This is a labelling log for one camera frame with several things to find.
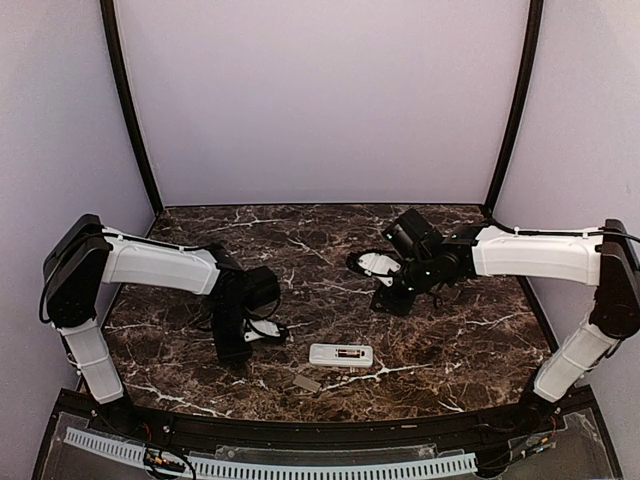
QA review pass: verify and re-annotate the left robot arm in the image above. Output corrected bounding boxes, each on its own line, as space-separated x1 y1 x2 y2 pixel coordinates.
38 214 289 436

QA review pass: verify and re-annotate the black frame post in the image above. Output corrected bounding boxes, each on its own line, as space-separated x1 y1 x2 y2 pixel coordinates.
482 0 544 217
99 0 164 217

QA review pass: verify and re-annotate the right black frame post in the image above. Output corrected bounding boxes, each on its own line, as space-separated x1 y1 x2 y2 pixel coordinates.
482 0 544 217

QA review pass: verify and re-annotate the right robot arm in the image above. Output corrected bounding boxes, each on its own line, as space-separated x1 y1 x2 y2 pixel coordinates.
356 209 639 434

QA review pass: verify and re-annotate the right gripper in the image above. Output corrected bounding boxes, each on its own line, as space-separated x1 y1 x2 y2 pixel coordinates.
370 253 439 316

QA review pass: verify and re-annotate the white remote control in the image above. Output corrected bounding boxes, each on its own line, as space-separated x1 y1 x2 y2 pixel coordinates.
309 343 374 368

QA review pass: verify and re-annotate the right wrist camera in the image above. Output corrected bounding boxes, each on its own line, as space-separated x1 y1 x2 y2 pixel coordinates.
346 250 401 287

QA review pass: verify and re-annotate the black front rail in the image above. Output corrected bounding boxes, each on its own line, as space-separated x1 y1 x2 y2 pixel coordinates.
40 386 611 454

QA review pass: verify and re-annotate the grey battery cover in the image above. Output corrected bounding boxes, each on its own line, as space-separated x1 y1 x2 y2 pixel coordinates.
293 375 321 393

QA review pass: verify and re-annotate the battery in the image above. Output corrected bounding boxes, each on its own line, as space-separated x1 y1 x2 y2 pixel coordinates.
336 349 362 359

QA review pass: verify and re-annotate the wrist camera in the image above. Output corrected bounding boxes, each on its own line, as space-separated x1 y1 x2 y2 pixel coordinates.
346 250 401 287
244 319 289 345

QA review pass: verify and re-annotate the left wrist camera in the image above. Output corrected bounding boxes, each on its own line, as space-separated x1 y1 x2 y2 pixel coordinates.
244 319 289 345

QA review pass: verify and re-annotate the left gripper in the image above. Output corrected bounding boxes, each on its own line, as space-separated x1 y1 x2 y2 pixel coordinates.
211 299 253 371

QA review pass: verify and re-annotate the left black frame post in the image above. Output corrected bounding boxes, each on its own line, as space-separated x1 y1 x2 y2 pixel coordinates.
99 0 164 217

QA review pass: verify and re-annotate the white slotted cable duct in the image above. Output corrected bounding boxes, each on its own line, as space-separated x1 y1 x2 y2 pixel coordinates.
63 427 477 479

